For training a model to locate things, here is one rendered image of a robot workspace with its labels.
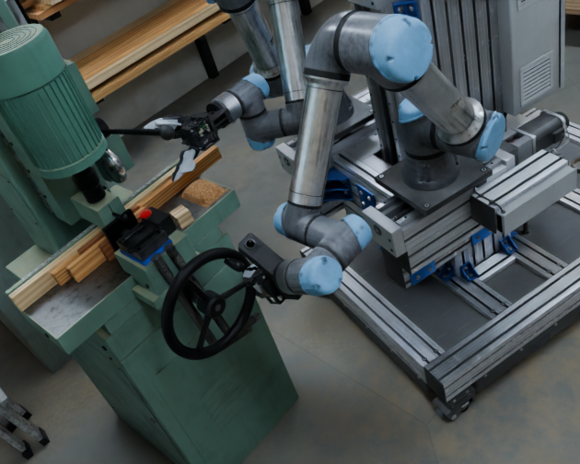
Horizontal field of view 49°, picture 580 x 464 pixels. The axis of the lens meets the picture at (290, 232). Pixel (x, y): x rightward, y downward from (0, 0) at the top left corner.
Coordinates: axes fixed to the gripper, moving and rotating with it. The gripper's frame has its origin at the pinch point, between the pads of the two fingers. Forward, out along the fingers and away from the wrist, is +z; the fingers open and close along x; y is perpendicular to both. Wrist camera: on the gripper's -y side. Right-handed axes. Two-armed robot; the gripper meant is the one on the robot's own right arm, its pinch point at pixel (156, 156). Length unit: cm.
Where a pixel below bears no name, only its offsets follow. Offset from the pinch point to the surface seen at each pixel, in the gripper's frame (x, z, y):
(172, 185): 16.8, -8.3, -18.1
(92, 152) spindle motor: -7.3, 10.7, -6.8
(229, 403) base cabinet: 85, 13, -13
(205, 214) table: 22.7, -5.9, -3.3
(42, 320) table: 21.5, 41.4, -12.2
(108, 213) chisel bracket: 9.7, 13.3, -12.9
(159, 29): 16, -132, -202
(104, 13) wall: 0, -125, -242
